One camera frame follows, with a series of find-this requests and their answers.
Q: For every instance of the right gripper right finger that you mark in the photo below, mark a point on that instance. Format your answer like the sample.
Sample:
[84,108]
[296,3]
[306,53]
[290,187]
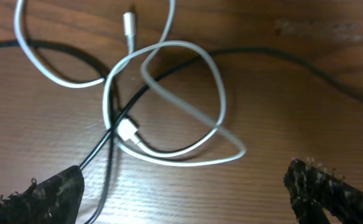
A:
[312,191]

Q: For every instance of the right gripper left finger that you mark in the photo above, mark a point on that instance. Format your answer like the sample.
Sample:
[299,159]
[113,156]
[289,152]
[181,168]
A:
[55,200]

